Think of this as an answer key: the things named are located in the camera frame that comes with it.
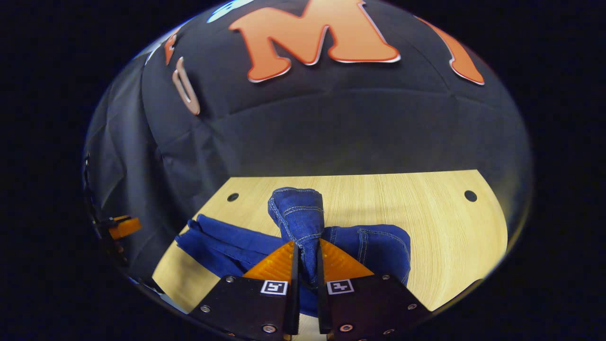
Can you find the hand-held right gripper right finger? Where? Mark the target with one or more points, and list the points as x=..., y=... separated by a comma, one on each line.
x=369, y=308

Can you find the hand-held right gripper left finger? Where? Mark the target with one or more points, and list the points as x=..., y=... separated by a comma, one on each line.
x=246, y=308

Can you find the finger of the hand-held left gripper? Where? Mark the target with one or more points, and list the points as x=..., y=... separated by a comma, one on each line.
x=124, y=228

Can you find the blue jeans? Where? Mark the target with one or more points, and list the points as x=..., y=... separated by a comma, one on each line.
x=298, y=213

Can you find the black backdrop cloth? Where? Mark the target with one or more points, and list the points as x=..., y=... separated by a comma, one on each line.
x=331, y=128

